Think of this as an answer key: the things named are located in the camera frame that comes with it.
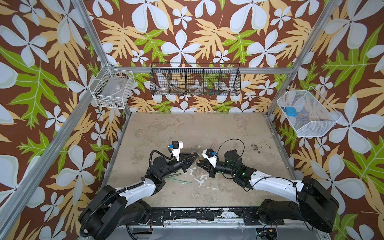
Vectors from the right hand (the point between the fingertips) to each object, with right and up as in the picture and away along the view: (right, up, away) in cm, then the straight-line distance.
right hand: (198, 163), depth 76 cm
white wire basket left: (-51, +42, +11) cm, 67 cm away
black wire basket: (-4, +51, +22) cm, 55 cm away
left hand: (-1, +6, -3) cm, 7 cm away
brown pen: (0, +2, -3) cm, 3 cm away
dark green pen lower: (-12, -10, +13) cm, 20 cm away
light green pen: (-10, -13, +10) cm, 19 cm away
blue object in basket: (+55, +28, +10) cm, 63 cm away
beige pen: (0, -8, +13) cm, 15 cm away
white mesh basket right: (+62, +26, +6) cm, 68 cm away
